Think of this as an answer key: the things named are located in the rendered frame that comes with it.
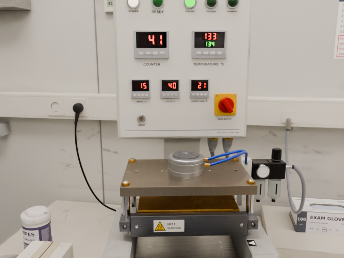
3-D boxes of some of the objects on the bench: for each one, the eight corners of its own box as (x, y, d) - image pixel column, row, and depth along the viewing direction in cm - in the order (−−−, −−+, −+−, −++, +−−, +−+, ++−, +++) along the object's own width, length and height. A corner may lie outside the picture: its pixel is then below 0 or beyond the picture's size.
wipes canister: (34, 244, 112) (30, 202, 109) (59, 247, 110) (55, 204, 107) (18, 260, 104) (13, 214, 100) (44, 263, 102) (40, 217, 99)
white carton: (288, 215, 122) (290, 195, 121) (357, 219, 119) (360, 200, 117) (295, 232, 111) (297, 211, 109) (371, 237, 107) (374, 216, 105)
